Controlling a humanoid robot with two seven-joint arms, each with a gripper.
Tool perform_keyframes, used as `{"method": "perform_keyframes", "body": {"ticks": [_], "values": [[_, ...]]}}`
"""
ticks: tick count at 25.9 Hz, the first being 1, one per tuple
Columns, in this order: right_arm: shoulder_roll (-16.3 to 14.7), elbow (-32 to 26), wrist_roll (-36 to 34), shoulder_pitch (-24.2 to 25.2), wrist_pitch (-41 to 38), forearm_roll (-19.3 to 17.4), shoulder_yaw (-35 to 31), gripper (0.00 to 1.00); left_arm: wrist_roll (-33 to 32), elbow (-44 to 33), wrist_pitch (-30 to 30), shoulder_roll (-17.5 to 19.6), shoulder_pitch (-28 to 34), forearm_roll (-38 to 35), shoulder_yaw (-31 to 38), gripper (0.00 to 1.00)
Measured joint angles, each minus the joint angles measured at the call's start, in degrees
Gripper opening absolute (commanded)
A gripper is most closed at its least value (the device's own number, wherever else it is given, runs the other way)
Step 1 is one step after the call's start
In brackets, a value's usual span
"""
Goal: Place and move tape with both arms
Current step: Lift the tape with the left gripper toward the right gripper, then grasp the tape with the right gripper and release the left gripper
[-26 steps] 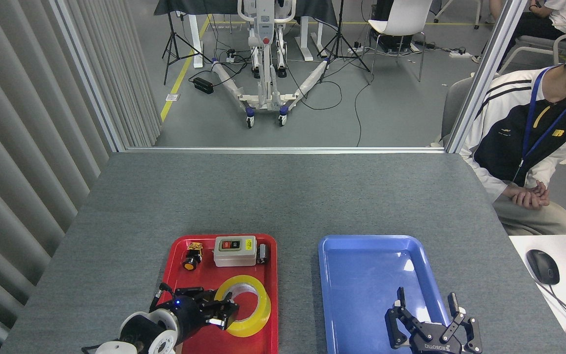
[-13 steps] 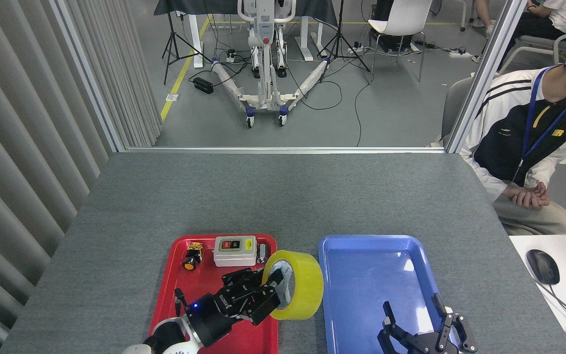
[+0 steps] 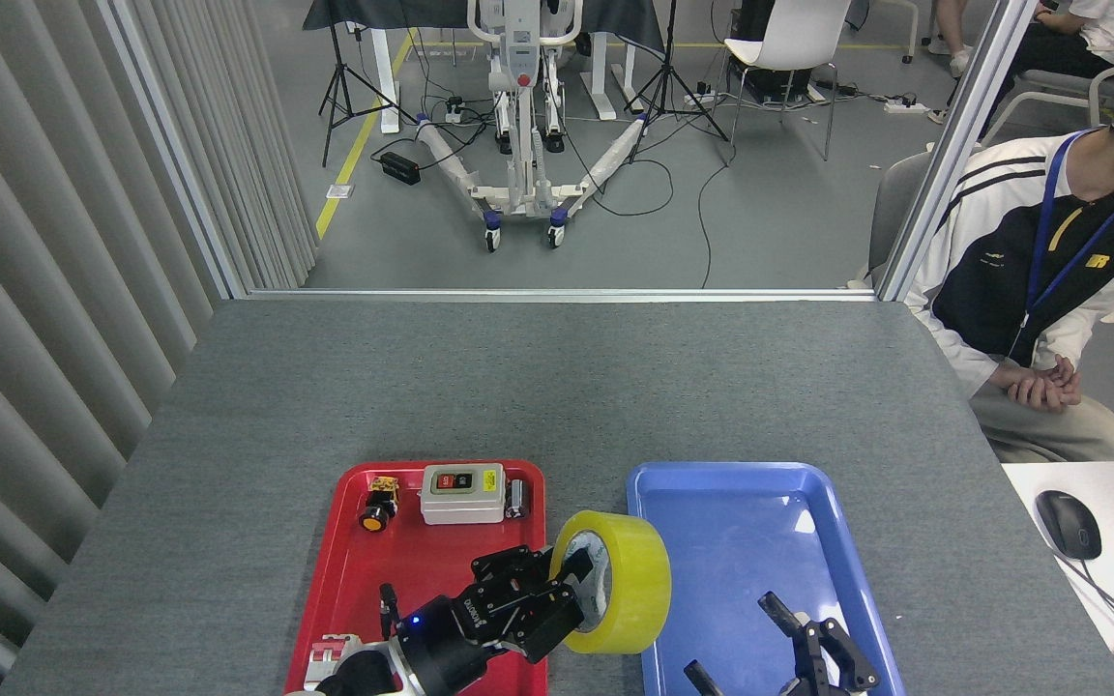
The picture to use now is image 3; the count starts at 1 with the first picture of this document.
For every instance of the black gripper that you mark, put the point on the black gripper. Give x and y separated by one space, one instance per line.
460 638

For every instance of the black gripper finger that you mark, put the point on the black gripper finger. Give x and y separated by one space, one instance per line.
837 652

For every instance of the yellow tape roll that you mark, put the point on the yellow tape roll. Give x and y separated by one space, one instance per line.
639 580

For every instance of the person's right hand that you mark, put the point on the person's right hand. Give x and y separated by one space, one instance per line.
1029 391

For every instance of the person's left hand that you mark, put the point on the person's left hand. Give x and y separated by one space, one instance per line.
1066 375

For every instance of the blue plastic tray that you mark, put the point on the blue plastic tray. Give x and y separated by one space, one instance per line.
741 541

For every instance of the red plastic tray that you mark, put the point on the red plastic tray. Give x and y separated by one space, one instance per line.
393 565

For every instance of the yellow push button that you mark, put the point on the yellow push button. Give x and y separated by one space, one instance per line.
378 507

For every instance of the black computer mouse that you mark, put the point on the black computer mouse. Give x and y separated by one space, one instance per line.
1070 522

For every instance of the white stand on wheels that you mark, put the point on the white stand on wheels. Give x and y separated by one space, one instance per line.
523 184

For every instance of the grey chair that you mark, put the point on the grey chair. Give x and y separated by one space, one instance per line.
895 203

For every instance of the black power adapter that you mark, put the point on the black power adapter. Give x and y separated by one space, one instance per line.
400 168

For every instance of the white floor outlet plate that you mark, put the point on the white floor outlet plate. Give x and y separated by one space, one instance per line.
339 191

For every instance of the white power strip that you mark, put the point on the white power strip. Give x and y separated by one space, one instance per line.
907 106

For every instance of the black tripod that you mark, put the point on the black tripod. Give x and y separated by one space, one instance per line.
337 77
668 68

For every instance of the black floor box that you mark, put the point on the black floor box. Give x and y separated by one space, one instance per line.
770 85

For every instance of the white armchair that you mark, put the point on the white armchair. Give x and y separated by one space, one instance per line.
1050 89

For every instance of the white chair with metal legs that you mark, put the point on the white chair with metal legs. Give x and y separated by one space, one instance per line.
789 39

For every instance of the person's leg with white shoe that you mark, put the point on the person's leg with white shoe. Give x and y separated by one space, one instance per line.
953 39

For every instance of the desk with black cloth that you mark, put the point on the desk with black cloth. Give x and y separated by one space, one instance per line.
383 12

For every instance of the grey vertical blinds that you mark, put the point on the grey vertical blinds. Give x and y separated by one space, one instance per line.
35 290

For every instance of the person in white shirt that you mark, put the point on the person in white shirt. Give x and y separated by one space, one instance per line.
1113 24

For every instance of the small black cylinder switch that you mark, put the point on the small black cylinder switch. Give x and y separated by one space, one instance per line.
516 500

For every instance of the white switch box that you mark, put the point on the white switch box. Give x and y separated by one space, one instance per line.
460 498

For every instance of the silver aluminium rail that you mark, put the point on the silver aluminium rail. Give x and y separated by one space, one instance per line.
557 294

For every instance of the silver aluminium post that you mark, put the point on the silver aluminium post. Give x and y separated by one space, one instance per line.
953 145
170 145

